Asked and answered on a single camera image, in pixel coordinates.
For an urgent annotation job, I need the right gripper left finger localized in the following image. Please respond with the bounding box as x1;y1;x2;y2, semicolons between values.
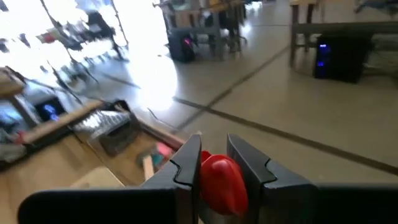
17;134;202;224

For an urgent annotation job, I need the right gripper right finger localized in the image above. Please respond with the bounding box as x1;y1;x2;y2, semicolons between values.
226;133;398;224

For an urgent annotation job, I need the cream handled knife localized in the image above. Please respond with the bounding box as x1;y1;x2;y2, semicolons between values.
142;154;155;182

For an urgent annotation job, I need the red spoon spatula metal handle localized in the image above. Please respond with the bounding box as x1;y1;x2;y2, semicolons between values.
198;150;250;224

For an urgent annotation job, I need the metal box grater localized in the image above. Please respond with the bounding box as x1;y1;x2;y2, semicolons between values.
73;98;142;157

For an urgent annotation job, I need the black computer tower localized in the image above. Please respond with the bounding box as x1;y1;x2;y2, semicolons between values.
167;28;197;63
33;96;68;123
313;32;374;84

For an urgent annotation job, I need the wooden workbench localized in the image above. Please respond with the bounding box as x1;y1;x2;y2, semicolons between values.
289;0;398;68

